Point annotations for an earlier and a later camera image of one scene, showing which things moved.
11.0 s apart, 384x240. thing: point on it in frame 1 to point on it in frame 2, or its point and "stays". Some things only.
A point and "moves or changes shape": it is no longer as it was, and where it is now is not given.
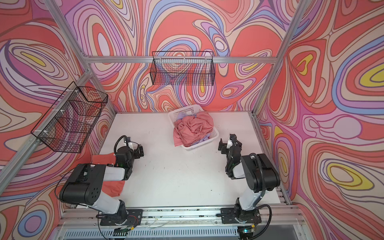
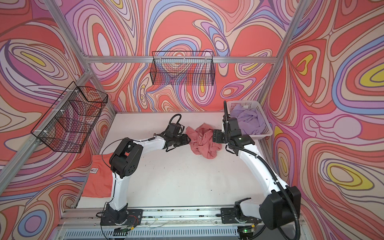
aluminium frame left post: [54, 8] stays
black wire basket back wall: [180, 68] stays
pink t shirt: [188, 130] moves or changes shape
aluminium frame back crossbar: [262, 59] stays
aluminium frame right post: [297, 14] stays
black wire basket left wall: [68, 125] stays
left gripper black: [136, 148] to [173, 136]
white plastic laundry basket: [191, 110] to [252, 118]
